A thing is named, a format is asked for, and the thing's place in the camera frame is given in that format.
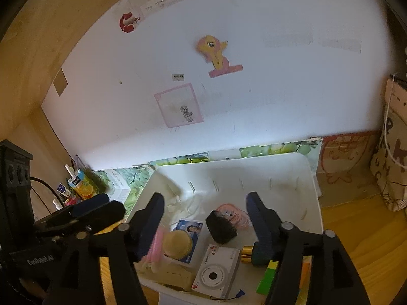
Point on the beige letter print bag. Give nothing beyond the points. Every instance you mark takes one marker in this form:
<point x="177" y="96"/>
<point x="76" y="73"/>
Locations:
<point x="388" y="162"/>

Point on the pony wall sticker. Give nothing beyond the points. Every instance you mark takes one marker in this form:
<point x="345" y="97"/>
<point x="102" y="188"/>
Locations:
<point x="212" y="50"/>

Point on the pink can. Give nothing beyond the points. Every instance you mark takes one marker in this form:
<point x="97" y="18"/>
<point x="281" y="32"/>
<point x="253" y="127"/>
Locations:
<point x="71" y="201"/>

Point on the green leaf print board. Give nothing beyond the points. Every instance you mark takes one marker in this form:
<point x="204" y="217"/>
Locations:
<point x="126" y="184"/>

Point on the orange juice carton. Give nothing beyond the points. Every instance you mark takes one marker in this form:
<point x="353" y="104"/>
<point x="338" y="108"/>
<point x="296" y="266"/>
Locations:
<point x="83" y="186"/>

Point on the pink hair roller clip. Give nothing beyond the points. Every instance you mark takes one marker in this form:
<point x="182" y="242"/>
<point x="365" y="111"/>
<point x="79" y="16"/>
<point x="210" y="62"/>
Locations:
<point x="152" y="260"/>

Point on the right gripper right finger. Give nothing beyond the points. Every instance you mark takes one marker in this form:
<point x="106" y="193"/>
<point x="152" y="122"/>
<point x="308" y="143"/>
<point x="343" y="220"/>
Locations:
<point x="333" y="276"/>

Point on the round gold compact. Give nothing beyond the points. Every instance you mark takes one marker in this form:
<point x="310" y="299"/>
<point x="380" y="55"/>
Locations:
<point x="177" y="244"/>

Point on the beige envelope-shaped case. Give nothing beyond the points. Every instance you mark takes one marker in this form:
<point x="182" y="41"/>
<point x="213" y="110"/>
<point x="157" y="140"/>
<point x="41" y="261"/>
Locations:
<point x="171" y="274"/>

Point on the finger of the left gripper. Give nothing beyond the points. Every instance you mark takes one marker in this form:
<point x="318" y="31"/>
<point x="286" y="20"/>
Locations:
<point x="92" y="215"/>

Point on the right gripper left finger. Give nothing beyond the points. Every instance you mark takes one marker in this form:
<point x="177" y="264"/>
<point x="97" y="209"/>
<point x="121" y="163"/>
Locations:
<point x="125" y="245"/>

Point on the pink framed wall drawing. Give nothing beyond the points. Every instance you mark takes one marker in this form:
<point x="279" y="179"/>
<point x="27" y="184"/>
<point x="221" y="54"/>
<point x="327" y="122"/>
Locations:
<point x="179" y="106"/>

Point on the white compact camera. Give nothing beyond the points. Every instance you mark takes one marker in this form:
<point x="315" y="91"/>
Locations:
<point x="217" y="271"/>

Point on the blue dental floss box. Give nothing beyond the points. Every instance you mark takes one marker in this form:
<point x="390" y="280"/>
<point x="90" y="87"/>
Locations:
<point x="194" y="229"/>

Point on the colourful rubik's cube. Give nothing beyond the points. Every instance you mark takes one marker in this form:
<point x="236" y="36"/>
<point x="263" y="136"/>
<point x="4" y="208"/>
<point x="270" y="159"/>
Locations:
<point x="272" y="275"/>

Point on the pink correction tape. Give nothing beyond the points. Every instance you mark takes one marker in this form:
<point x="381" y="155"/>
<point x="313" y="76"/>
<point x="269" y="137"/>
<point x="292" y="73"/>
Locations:
<point x="238" y="218"/>

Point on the black power adapter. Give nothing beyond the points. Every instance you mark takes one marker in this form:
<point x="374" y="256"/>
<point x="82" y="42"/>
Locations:
<point x="220" y="228"/>

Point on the green gold perfume bottle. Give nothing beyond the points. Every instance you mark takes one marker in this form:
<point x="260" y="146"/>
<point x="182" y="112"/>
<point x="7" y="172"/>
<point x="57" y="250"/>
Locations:
<point x="254" y="255"/>

